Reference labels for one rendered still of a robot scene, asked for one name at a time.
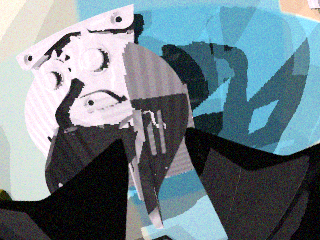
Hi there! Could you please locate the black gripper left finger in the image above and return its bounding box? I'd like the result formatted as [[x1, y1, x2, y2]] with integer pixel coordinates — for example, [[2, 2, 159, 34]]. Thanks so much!
[[0, 137, 129, 240]]

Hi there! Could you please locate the grey flat rectangular plate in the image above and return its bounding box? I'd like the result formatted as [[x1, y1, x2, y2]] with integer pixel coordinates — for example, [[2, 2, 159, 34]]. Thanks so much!
[[153, 235, 173, 240]]

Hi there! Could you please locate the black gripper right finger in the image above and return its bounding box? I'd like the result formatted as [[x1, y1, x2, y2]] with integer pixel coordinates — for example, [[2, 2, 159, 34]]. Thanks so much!
[[185, 128, 320, 240]]

